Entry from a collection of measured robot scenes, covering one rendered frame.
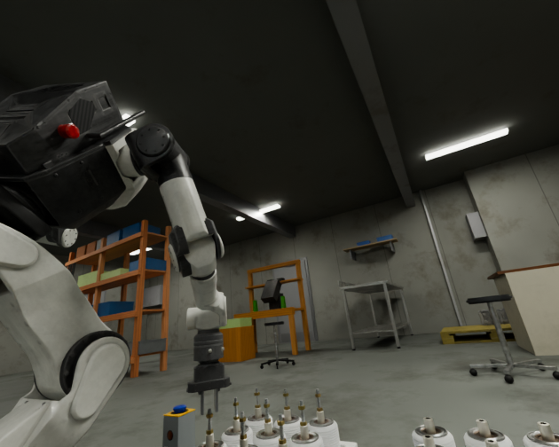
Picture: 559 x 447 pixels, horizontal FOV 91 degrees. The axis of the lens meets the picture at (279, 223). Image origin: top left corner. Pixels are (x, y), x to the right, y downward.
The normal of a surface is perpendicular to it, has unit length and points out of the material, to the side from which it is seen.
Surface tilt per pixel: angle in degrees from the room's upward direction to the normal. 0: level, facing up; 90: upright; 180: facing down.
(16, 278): 90
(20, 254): 90
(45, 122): 103
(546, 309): 90
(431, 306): 90
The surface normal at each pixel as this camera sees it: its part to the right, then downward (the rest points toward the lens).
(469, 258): -0.50, -0.25
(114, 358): 0.86, -0.26
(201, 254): 0.43, -0.20
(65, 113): 0.97, 0.06
